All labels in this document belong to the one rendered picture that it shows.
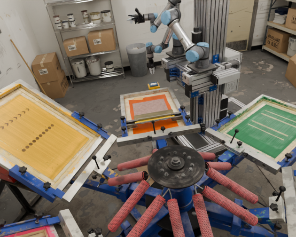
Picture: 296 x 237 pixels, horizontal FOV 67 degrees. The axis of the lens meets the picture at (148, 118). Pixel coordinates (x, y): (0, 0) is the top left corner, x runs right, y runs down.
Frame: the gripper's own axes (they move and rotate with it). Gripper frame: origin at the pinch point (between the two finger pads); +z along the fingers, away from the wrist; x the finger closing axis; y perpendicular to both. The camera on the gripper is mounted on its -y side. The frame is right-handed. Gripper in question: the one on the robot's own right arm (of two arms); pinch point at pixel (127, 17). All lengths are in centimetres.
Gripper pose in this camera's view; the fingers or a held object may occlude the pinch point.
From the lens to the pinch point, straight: 282.2
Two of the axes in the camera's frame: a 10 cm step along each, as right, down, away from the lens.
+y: 1.1, 7.2, 6.8
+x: 0.3, -6.9, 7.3
